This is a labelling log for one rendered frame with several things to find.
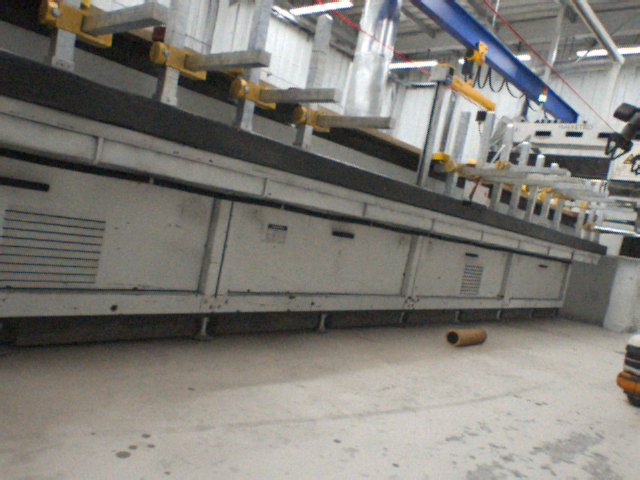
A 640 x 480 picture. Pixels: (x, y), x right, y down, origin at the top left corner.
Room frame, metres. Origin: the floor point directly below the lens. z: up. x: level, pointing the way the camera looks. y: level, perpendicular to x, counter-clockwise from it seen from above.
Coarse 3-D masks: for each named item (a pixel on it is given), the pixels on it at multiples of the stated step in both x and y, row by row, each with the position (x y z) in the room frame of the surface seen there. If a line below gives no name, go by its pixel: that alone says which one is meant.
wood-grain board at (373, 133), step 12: (96, 12) 1.32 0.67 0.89; (132, 36) 1.42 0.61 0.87; (144, 36) 1.42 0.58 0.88; (216, 72) 1.63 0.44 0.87; (264, 84) 1.74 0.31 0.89; (324, 108) 1.97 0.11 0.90; (360, 132) 2.20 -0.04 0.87; (372, 132) 2.20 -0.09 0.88; (396, 144) 2.34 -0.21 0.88; (408, 144) 2.41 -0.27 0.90; (432, 156) 2.57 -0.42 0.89; (540, 204) 3.77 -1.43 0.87; (552, 204) 3.89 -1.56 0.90
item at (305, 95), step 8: (304, 88) 1.41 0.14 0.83; (312, 88) 1.39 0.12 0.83; (320, 88) 1.37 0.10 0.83; (328, 88) 1.35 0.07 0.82; (336, 88) 1.34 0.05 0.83; (232, 96) 1.60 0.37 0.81; (264, 96) 1.51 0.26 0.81; (272, 96) 1.49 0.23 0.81; (280, 96) 1.46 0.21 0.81; (288, 96) 1.44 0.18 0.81; (296, 96) 1.42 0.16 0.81; (304, 96) 1.40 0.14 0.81; (312, 96) 1.38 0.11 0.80; (320, 96) 1.36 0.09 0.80; (328, 96) 1.35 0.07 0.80; (336, 96) 1.34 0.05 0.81
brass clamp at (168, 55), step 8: (152, 48) 1.31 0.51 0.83; (160, 48) 1.28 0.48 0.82; (168, 48) 1.30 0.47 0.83; (176, 48) 1.31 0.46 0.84; (152, 56) 1.30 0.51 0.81; (160, 56) 1.28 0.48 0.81; (168, 56) 1.30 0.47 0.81; (176, 56) 1.31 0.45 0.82; (184, 56) 1.33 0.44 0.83; (160, 64) 1.31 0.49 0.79; (168, 64) 1.30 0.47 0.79; (176, 64) 1.31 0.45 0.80; (184, 64) 1.33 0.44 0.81; (184, 72) 1.34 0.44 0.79; (192, 72) 1.35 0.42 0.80; (200, 72) 1.37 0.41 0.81
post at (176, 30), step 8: (176, 0) 1.31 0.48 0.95; (184, 0) 1.32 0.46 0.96; (176, 8) 1.31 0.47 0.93; (184, 8) 1.32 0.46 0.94; (176, 16) 1.31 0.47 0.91; (184, 16) 1.32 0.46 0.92; (168, 24) 1.32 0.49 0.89; (176, 24) 1.31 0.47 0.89; (184, 24) 1.33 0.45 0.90; (168, 32) 1.32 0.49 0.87; (176, 32) 1.31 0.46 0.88; (184, 32) 1.33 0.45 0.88; (168, 40) 1.31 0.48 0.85; (176, 40) 1.32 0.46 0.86; (184, 40) 1.33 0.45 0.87; (160, 72) 1.32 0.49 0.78; (168, 72) 1.31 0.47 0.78; (176, 72) 1.33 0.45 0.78; (160, 80) 1.32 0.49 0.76; (168, 80) 1.31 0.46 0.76; (176, 80) 1.33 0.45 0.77; (160, 88) 1.31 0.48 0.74; (168, 88) 1.32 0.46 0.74
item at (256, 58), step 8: (192, 56) 1.32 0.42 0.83; (200, 56) 1.29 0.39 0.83; (208, 56) 1.27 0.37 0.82; (216, 56) 1.25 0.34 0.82; (224, 56) 1.23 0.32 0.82; (232, 56) 1.21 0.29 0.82; (240, 56) 1.19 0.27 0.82; (248, 56) 1.17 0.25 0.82; (256, 56) 1.15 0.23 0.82; (264, 56) 1.15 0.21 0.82; (192, 64) 1.31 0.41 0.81; (200, 64) 1.29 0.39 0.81; (208, 64) 1.27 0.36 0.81; (216, 64) 1.25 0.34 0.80; (224, 64) 1.23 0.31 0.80; (232, 64) 1.21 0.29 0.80; (240, 64) 1.19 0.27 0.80; (248, 64) 1.18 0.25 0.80; (256, 64) 1.16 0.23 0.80; (264, 64) 1.16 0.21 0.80
